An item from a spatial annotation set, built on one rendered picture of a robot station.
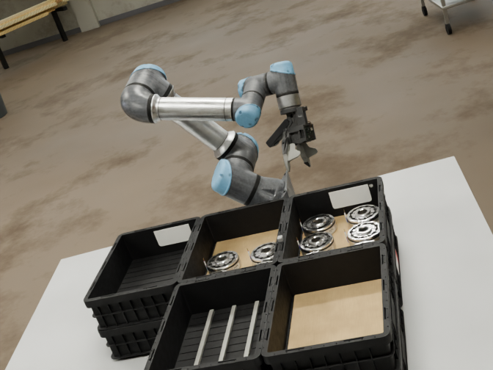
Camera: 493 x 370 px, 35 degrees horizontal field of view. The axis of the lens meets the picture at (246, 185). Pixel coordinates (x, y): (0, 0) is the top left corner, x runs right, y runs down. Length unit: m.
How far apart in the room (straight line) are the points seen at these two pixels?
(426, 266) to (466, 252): 0.13
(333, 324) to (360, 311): 0.08
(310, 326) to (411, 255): 0.53
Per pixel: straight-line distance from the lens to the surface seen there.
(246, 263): 2.40
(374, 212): 2.39
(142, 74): 2.67
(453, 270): 2.34
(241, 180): 2.65
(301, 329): 2.03
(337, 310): 2.06
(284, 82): 2.52
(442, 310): 2.19
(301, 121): 2.52
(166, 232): 2.60
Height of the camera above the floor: 1.98
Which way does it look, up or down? 23 degrees down
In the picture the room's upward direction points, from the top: 19 degrees counter-clockwise
